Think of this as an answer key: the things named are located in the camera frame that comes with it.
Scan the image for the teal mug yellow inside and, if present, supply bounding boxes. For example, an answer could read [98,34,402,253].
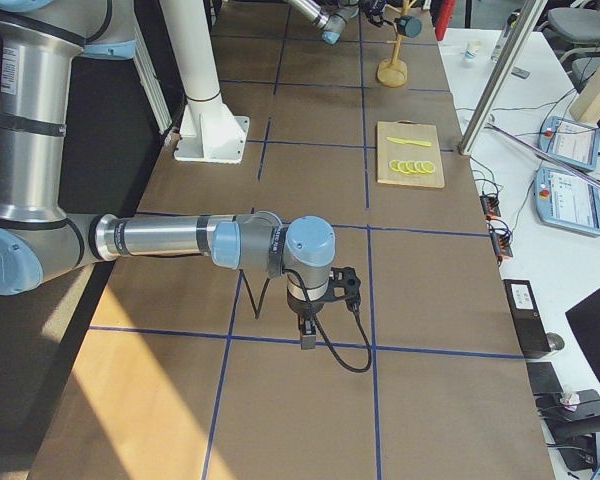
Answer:
[394,15,423,38]

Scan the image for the office chair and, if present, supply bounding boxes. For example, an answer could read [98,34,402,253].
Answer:
[547,1,600,85]

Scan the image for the wooden cup storage rack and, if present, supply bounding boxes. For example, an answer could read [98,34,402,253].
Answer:
[376,1,415,88]

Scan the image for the red cylinder object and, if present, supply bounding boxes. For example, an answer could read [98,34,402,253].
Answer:
[434,0,456,41]

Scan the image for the teach pendant far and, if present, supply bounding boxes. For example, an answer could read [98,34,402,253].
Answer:
[538,116,600,173]

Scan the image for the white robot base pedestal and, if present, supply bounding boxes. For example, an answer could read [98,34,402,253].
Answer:
[160,0,250,164]

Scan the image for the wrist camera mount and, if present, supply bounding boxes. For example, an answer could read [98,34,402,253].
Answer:
[321,266,361,313]

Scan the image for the paper cup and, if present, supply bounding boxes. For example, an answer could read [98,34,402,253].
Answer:
[463,39,482,66]

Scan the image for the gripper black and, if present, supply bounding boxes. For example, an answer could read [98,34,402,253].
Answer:
[287,294,324,350]
[360,0,396,28]

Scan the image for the orange black connector block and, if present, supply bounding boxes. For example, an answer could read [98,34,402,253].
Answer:
[480,194,501,220]

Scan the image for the teach pendant near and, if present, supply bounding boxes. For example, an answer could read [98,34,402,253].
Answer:
[534,167,600,237]

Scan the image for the yellow plastic knife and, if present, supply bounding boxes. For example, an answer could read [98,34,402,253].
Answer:
[385,136,433,148]

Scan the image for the teach pendant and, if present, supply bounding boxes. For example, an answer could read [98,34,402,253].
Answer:
[538,116,600,173]
[534,167,600,237]

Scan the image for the black box with label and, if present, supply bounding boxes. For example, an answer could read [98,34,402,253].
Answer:
[503,279,550,359]

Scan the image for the bamboo cutting board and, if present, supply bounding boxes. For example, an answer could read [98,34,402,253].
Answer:
[376,121,445,189]

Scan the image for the aluminium frame post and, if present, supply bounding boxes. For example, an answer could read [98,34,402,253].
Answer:
[458,0,547,156]

